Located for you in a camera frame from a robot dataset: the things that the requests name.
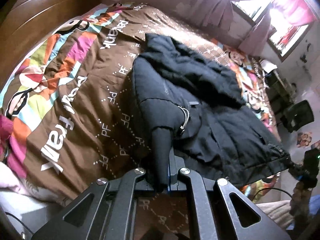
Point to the black chair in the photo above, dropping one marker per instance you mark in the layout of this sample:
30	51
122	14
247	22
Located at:
296	116

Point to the magenta cloth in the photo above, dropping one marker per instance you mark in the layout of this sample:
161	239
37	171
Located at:
14	135

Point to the pink curtain right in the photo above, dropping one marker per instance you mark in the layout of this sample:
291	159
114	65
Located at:
282	24

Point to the pink curtain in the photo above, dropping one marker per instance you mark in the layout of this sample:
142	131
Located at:
218	13
282	24

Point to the cluttered dark side table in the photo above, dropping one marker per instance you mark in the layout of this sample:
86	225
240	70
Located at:
281	93

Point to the brown colourful cartoon bedspread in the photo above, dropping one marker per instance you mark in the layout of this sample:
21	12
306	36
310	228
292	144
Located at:
75	94

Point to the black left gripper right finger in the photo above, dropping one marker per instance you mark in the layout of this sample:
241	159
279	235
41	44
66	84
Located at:
217	209

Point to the pink curtain left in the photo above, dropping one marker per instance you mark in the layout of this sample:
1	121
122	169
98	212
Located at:
218	13

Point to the black padded jacket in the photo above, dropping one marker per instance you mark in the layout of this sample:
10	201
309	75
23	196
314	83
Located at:
192	106

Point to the window with dark frame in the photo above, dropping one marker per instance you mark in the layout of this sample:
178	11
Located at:
251	11

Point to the wooden headboard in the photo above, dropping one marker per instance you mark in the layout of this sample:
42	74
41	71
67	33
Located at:
28	22

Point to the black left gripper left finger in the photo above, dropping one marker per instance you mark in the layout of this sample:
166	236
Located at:
105	210

